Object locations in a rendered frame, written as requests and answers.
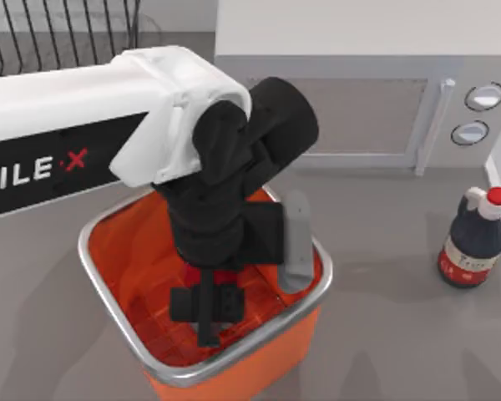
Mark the orange bin with metal rim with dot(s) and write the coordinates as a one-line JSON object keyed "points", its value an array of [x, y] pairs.
{"points": [[250, 367]]}

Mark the microwave door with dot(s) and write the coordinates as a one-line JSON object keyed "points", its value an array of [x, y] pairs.
{"points": [[359, 121]]}

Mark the pale microwave oven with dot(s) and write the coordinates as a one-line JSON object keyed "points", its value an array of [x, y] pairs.
{"points": [[359, 62]]}

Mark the dark bottle with red cap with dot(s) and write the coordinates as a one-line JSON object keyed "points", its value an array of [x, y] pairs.
{"points": [[474, 246]]}

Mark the microwave knob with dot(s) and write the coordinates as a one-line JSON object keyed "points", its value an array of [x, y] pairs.
{"points": [[484, 96], [469, 133]]}

